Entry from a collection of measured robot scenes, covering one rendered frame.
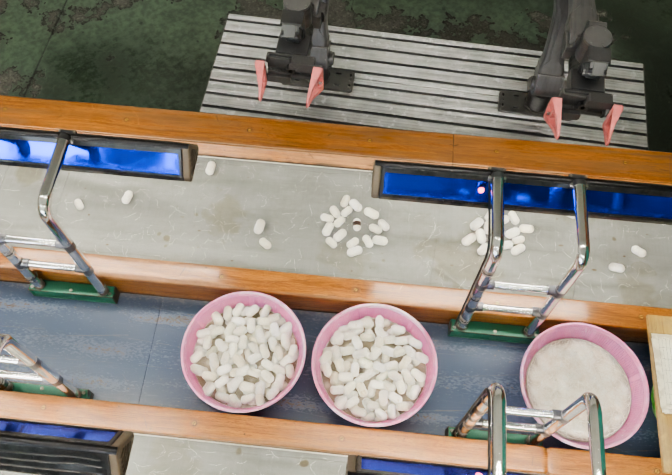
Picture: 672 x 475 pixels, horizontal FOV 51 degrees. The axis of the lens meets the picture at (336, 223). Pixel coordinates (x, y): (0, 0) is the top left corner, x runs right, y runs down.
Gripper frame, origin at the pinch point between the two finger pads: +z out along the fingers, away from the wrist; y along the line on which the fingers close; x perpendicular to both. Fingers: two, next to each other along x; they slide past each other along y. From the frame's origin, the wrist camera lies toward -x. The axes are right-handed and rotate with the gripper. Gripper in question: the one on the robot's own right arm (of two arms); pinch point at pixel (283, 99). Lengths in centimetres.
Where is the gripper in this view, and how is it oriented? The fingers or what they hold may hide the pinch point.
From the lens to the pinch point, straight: 146.8
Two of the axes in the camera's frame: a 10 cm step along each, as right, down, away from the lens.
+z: -1.5, 8.8, -4.5
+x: 0.0, 4.5, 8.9
